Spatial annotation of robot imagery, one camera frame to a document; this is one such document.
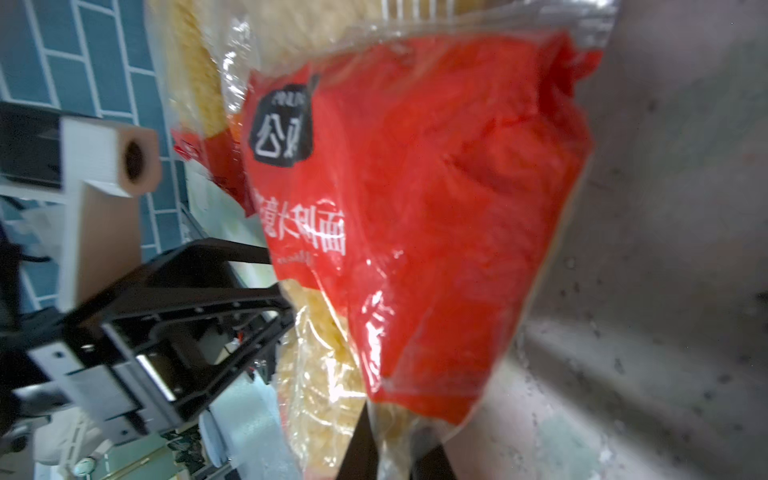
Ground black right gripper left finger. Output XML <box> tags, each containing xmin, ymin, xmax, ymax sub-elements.
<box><xmin>336</xmin><ymin>403</ymin><xmax>379</xmax><ymax>480</ymax></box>

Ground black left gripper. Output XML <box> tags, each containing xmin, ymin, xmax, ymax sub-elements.
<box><xmin>1</xmin><ymin>238</ymin><xmax>294</xmax><ymax>445</ymax></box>

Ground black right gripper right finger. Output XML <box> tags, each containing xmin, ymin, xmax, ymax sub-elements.
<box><xmin>410</xmin><ymin>443</ymin><xmax>456</xmax><ymax>480</ymax></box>

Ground red macaroni bag front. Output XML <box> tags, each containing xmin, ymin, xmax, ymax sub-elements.
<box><xmin>221</xmin><ymin>1</ymin><xmax>619</xmax><ymax>479</ymax></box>

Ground red macaroni bag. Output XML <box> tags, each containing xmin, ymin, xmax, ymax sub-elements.
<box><xmin>147</xmin><ymin>1</ymin><xmax>256</xmax><ymax>216</ymax></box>
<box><xmin>221</xmin><ymin>1</ymin><xmax>619</xmax><ymax>479</ymax></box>

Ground red macaroni bag back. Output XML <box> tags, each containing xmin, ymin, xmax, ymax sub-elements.
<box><xmin>147</xmin><ymin>1</ymin><xmax>256</xmax><ymax>216</ymax></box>

